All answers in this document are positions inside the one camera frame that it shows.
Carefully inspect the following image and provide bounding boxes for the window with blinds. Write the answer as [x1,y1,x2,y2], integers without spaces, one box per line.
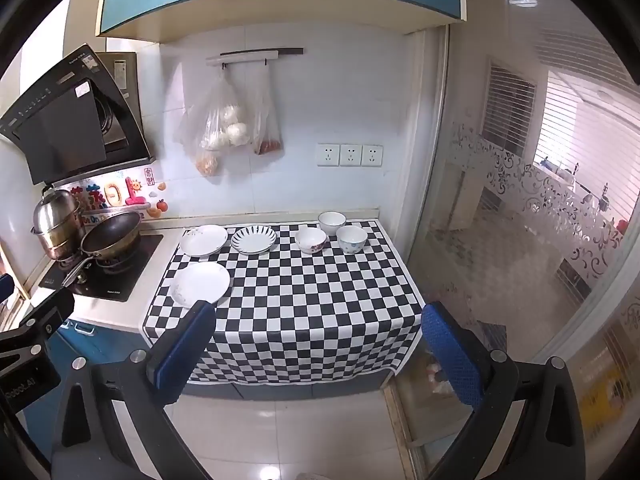
[482,60,537,161]

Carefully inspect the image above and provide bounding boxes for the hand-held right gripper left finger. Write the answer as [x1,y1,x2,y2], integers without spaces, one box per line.
[50,300,217,480]

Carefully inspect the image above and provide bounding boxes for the white bowl with floral print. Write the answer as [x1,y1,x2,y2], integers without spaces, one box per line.
[294,229,328,255]

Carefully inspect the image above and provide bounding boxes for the blue wall cabinet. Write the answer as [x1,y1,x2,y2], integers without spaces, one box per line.
[97,0,468,42]

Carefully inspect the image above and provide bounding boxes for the large white plate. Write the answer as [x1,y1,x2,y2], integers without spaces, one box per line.
[169,262,231,308]

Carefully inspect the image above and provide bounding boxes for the colourful wall stickers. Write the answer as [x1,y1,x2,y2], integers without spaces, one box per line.
[70,165,169,226]

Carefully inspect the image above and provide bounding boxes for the white round cup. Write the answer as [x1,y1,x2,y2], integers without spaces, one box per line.
[336,225,366,254]

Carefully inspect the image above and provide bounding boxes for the black and white checkered cloth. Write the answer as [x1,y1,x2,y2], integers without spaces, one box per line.
[142,220,427,386]

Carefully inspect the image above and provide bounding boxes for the steel steamer pot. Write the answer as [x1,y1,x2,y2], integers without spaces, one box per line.
[31,185,84,261]

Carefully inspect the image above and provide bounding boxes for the black range hood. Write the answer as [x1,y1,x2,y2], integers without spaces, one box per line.
[0,44,154,186]

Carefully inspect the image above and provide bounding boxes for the white plate with twig print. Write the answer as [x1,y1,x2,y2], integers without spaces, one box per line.
[179,225,229,257]

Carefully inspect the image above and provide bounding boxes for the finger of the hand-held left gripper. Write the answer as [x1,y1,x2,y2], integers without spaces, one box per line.
[19,285,76,347]

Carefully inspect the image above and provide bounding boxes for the white plate with striped rim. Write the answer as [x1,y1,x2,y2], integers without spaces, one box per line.
[230,226,277,254]

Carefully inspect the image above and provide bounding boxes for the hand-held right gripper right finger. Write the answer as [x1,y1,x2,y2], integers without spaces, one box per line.
[421,302,587,480]

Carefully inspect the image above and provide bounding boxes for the black gas stove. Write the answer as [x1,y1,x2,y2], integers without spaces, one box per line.
[39,232,165,303]

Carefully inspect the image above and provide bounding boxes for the clear plastic bag of garlic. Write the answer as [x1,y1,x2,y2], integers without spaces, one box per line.
[173,67,254,177]

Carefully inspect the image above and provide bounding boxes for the white bowl with dark rim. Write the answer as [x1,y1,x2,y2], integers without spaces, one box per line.
[318,211,347,236]

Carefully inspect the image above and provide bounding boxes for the patterned glass sliding door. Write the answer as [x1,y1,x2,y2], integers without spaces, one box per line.
[395,0,640,461]

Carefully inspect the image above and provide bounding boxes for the clear plastic bag, red contents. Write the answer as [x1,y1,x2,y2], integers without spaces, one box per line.
[251,65,284,157]

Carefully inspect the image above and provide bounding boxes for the dark frying pan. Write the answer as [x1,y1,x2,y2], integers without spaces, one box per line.
[61,211,144,288]

